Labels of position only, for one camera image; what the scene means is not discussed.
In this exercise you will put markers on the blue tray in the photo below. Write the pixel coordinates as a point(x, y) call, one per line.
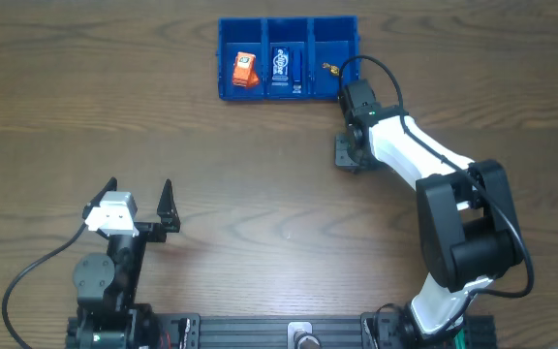
point(332, 39)

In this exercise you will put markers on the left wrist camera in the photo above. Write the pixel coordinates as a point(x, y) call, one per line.
point(112, 213)

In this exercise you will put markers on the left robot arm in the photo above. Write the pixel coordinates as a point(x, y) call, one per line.
point(124, 271)

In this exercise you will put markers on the orange candy box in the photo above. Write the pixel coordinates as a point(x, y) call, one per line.
point(242, 65)
point(255, 80)

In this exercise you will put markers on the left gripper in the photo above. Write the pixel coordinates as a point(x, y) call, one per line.
point(153, 231)

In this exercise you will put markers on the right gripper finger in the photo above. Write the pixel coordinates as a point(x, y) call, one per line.
point(344, 154)

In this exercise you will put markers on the gold candy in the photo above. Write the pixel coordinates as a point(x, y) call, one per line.
point(332, 70)

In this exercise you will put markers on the mounting rail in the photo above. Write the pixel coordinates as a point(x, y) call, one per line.
point(250, 332)

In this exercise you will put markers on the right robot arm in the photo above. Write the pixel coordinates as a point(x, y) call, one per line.
point(405, 145)

